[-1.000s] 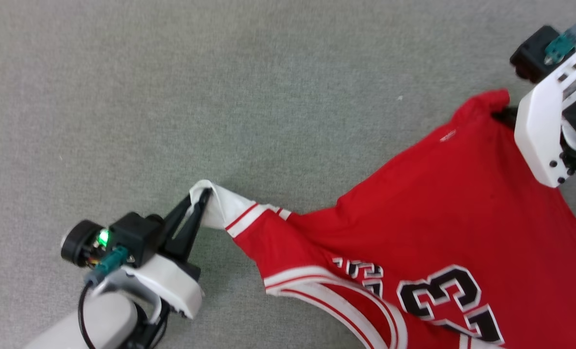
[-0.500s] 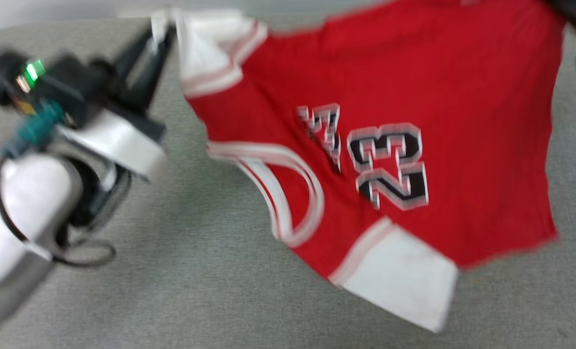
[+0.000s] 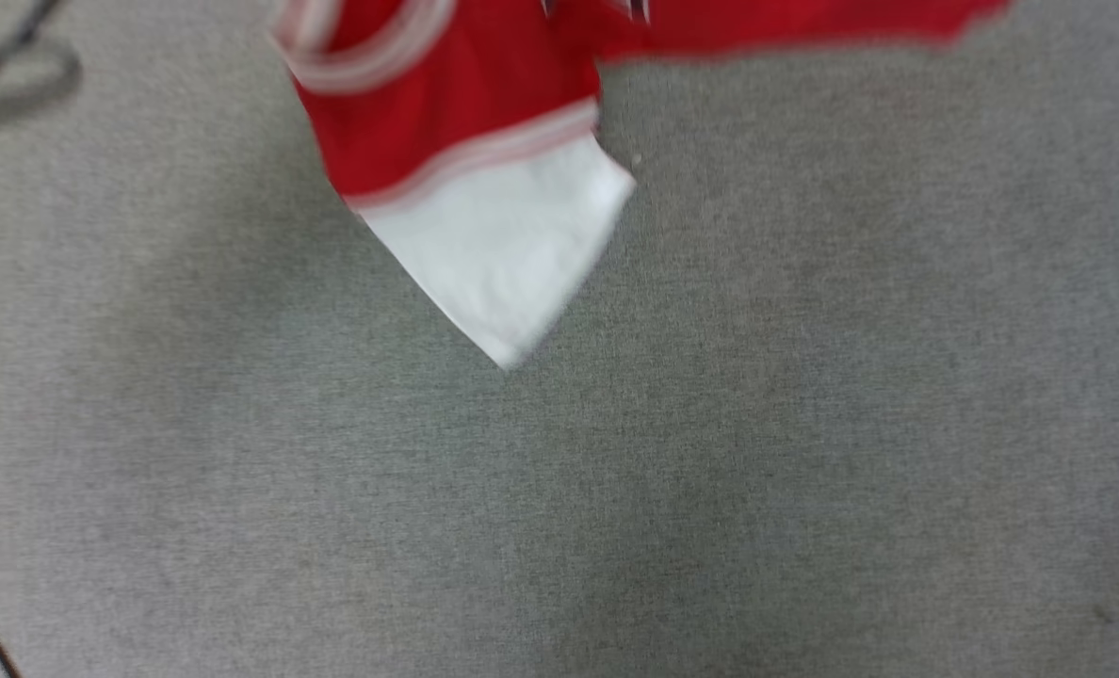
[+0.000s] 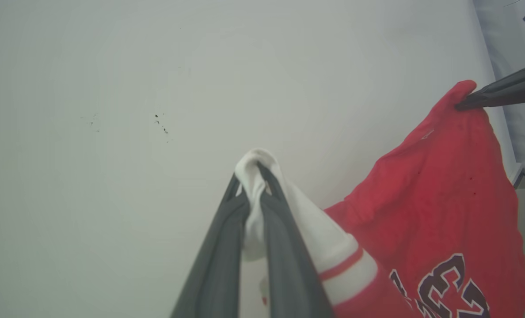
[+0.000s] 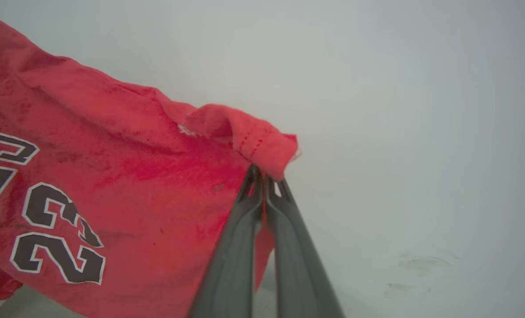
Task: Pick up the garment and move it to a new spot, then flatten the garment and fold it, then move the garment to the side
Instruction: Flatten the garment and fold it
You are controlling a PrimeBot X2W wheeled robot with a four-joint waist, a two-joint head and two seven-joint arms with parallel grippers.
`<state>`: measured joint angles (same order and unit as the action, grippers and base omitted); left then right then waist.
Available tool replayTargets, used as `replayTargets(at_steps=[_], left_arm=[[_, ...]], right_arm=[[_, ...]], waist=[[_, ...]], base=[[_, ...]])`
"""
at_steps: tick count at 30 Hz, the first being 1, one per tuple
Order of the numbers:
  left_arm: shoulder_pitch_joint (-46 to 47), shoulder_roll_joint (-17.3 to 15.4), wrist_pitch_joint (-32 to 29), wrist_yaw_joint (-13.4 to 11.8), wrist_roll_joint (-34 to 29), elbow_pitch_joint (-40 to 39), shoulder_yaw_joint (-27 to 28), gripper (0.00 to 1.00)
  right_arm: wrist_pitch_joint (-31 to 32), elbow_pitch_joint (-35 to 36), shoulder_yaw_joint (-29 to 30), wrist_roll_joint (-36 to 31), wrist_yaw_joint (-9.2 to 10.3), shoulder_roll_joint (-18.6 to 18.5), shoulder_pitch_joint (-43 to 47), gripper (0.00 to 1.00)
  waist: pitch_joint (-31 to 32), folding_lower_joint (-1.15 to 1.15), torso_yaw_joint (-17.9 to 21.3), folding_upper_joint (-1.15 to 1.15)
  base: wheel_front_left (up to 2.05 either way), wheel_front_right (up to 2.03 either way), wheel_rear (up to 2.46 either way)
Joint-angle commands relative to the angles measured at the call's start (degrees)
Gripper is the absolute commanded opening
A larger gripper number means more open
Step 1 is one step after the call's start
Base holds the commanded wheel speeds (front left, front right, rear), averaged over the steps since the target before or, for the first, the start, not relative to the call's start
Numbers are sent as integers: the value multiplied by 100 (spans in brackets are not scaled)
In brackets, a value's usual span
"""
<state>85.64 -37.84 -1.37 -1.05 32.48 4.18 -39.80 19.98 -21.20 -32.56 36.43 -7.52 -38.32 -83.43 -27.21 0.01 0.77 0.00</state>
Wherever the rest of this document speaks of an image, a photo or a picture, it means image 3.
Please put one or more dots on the grey fabric sofa cushion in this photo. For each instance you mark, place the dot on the grey fabric sofa cushion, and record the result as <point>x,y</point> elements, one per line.
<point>710,424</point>

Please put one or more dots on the red and white garment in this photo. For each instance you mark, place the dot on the red and white garment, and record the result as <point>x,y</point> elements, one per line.
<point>484,94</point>

